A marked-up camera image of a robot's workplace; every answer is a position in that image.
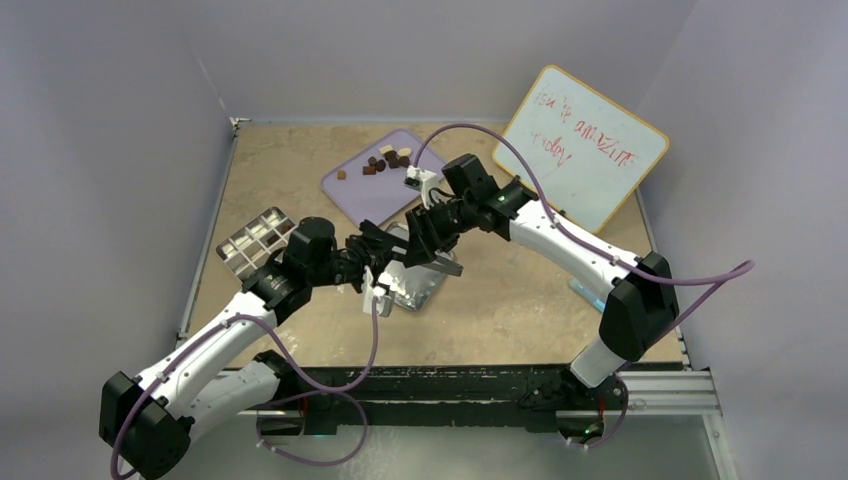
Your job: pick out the pink divided chocolate tin box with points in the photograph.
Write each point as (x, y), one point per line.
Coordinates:
(244, 251)

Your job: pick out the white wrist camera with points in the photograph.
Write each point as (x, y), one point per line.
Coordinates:
(420, 180)
(378, 292)

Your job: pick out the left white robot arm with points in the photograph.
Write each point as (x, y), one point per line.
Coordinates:
(149, 420)

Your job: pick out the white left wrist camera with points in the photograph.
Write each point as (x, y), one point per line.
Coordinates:
(378, 292)

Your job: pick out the aluminium frame rail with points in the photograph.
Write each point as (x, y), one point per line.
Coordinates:
(469, 395)

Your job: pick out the lavender plastic tray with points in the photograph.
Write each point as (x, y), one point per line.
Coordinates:
(378, 197)

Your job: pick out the yellow framed whiteboard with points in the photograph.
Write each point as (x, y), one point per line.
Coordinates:
(588, 153)

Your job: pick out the light blue marker pen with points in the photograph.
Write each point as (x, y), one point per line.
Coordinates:
(590, 297)

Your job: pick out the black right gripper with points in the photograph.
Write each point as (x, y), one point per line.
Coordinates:
(426, 238)

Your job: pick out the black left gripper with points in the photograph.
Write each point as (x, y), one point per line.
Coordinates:
(368, 252)

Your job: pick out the silver square tin lid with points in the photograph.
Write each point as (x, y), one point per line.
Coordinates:
(414, 285)

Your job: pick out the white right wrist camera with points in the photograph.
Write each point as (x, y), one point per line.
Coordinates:
(420, 180)

